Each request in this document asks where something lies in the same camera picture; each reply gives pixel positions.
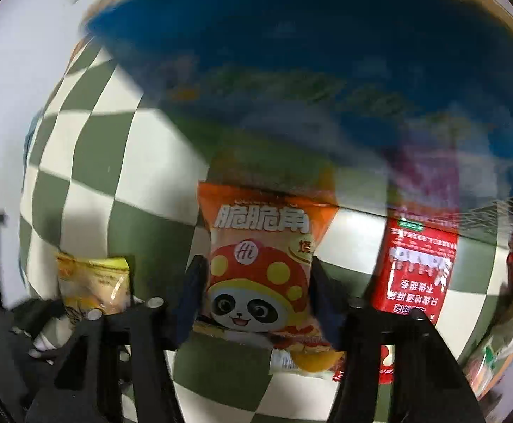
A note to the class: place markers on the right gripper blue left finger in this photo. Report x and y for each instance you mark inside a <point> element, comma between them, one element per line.
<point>84,383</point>

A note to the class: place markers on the pale yellow puff bag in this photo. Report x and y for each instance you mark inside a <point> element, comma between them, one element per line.
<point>87,284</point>

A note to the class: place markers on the red spicy strip packet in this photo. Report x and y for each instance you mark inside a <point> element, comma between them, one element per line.
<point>404,264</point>

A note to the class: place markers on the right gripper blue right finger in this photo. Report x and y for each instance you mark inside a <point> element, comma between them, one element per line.
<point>428,384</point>

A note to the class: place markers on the orange panda snack bag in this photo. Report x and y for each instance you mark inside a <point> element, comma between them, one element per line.
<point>260,260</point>

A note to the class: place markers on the cardboard milk box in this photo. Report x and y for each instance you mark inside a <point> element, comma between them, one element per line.
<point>412,100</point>

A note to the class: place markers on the green white checkered mat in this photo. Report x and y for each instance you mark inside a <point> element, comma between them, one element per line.
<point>109,175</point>

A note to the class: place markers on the white green snack bag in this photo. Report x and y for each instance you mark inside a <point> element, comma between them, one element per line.
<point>491,356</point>

